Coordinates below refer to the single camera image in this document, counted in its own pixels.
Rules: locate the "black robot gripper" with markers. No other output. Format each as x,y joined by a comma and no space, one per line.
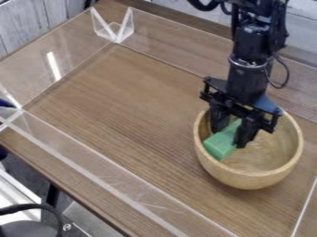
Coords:
240,97

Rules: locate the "green rectangular block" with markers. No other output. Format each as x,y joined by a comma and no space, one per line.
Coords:
219,144

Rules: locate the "light brown wooden bowl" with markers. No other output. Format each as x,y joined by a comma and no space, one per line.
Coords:
264,163

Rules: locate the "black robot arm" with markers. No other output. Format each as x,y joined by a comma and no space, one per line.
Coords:
258,35

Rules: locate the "black table leg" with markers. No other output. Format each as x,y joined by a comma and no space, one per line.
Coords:
52,195

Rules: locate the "clear acrylic corner bracket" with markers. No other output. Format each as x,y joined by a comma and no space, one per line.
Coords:
114,31

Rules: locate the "clear acrylic tray wall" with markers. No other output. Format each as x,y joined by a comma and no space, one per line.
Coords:
100,120

